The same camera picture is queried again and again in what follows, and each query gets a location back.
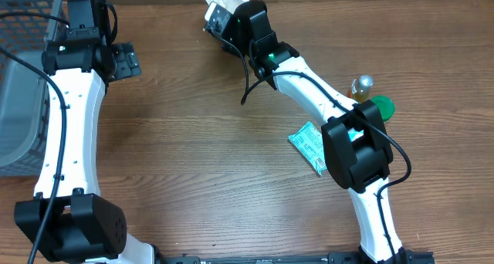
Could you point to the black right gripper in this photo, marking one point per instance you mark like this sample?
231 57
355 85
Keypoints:
237 49

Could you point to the grey plastic mesh basket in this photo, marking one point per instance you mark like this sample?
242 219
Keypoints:
24 95

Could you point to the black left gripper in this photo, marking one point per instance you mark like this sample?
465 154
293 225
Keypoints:
126 62

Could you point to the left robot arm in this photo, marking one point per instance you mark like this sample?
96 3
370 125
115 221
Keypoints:
67 220

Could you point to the teal white tissue pack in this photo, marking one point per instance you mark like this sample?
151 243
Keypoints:
354 134

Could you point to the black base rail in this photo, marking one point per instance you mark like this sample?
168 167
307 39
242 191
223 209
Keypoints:
266 260

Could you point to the green lid white jar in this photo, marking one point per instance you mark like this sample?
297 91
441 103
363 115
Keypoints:
385 106

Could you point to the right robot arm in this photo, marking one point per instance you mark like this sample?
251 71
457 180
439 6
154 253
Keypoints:
356 147

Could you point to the yellow oil bottle silver cap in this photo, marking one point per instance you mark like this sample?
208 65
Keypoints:
360 88

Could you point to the teal wet wipes packet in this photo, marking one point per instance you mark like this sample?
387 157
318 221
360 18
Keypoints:
308 141

